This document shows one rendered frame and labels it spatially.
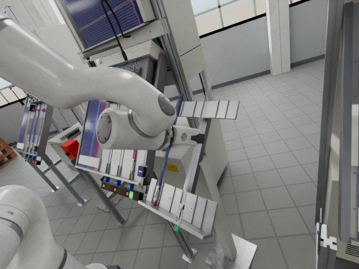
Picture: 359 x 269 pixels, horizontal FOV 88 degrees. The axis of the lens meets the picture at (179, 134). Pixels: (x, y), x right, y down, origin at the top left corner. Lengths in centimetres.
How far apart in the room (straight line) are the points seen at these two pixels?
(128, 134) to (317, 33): 431
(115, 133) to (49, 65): 15
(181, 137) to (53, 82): 29
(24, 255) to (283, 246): 130
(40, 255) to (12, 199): 16
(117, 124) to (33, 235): 41
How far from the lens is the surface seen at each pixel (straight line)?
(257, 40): 414
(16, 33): 40
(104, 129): 39
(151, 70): 108
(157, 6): 112
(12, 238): 57
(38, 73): 38
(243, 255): 145
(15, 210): 60
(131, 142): 39
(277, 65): 415
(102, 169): 127
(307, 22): 441
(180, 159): 120
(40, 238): 66
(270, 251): 147
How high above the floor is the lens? 131
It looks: 28 degrees down
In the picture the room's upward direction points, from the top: 20 degrees counter-clockwise
